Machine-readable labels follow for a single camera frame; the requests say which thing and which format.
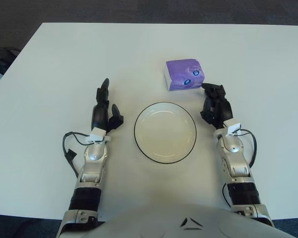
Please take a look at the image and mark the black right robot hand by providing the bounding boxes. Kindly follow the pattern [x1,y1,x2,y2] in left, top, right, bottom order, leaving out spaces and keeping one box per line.
[200,83,234,130]

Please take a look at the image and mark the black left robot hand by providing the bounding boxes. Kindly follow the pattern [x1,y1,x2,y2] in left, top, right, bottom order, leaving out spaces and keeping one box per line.
[90,78,125,133]

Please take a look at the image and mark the purple tissue paper pack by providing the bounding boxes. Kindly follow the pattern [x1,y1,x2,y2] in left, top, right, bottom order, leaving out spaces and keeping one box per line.
[165,59,205,93]

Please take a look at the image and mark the white plate with black rim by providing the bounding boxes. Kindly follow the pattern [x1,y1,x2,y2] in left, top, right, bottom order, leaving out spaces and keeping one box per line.
[133,101,198,165]

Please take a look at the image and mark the black bag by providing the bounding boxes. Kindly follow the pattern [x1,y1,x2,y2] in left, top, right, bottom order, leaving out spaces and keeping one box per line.
[0,45,22,81]

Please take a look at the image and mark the grey robot torso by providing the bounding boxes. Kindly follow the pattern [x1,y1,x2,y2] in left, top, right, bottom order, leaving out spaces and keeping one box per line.
[89,201,298,238]

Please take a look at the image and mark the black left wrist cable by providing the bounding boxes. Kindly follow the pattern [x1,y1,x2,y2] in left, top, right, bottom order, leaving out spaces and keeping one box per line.
[62,131,93,178]

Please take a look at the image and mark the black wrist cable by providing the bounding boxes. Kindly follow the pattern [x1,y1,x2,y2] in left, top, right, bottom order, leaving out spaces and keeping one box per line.
[237,128,258,170]
[62,131,93,178]

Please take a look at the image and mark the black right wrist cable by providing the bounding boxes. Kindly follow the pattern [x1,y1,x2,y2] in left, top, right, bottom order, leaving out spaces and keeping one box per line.
[237,128,258,170]

